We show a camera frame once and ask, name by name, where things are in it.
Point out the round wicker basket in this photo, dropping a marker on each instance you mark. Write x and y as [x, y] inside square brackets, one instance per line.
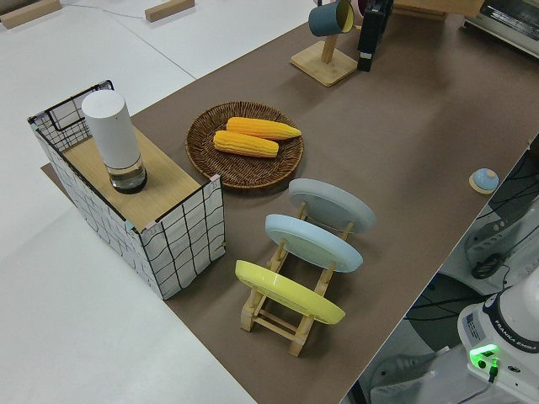
[248, 168]

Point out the wooden plate rack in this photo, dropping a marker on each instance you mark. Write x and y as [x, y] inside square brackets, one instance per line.
[273, 324]

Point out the yellow plate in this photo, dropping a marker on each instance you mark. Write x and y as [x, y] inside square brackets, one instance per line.
[290, 294]

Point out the wooden block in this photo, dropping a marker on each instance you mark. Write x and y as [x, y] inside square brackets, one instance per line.
[168, 10]
[25, 14]

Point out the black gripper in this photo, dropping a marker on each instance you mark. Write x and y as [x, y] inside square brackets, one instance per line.
[375, 25]

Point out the wooden mug tree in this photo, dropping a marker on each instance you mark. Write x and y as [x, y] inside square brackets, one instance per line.
[326, 63]

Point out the grey plate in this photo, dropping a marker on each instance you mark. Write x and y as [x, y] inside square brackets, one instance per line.
[332, 204]

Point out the white cylindrical grinder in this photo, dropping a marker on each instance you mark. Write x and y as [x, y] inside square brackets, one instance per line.
[111, 130]

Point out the dark teal mug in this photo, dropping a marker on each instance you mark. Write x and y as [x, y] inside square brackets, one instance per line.
[326, 19]

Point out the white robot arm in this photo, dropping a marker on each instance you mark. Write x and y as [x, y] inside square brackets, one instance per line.
[505, 328]

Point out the light blue plate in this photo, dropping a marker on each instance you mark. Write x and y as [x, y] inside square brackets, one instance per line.
[313, 244]

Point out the wooden shelf board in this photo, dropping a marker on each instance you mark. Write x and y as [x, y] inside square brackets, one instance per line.
[164, 181]

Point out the yellow corn cob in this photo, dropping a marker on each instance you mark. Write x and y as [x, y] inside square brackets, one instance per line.
[263, 127]
[246, 144]

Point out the silver toaster oven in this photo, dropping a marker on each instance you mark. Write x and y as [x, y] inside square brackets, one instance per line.
[505, 23]

